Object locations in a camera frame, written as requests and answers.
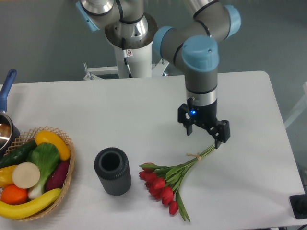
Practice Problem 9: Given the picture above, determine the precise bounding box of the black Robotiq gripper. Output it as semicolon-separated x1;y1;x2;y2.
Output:
177;98;230;149

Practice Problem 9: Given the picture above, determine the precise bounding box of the red tulip bouquet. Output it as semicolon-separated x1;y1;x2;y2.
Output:
139;146;215;221

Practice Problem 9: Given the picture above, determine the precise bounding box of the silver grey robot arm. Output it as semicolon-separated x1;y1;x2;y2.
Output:
76;0;241;148

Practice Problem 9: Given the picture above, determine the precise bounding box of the dark grey ribbed vase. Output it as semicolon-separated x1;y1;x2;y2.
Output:
94;147;131;196

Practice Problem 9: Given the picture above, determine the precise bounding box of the black device at edge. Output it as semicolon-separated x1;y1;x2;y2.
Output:
289;194;307;219

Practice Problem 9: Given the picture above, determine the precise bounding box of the purple sweet potato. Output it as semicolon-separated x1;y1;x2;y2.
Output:
46;161;69;191

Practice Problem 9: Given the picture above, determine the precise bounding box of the woven wicker basket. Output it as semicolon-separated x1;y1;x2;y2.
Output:
0;126;75;221

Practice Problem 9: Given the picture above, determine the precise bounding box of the green bok choy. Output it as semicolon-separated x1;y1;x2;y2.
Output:
26;143;59;200

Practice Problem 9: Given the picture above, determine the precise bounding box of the beige round radish slice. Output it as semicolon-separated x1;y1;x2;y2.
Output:
12;162;40;189

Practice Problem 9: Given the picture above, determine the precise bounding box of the dark green cucumber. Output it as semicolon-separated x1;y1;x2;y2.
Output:
0;140;36;168

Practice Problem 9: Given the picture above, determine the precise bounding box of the yellow bell pepper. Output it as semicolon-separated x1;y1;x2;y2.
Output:
0;165;17;188

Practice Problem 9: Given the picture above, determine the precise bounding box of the orange fruit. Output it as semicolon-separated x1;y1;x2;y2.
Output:
0;184;28;205

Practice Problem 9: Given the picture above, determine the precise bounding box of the yellow banana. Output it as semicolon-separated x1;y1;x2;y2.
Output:
0;188;61;220

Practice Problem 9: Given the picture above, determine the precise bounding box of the metal base bracket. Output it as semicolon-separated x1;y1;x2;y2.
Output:
83;58;169;80

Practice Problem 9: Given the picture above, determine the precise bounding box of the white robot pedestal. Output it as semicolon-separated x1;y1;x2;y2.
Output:
113;42;152;79

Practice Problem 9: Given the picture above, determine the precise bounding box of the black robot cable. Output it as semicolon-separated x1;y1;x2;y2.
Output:
121;37;133;79

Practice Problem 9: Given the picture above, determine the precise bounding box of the blue handled saucepan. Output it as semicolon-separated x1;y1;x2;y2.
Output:
0;69;20;158

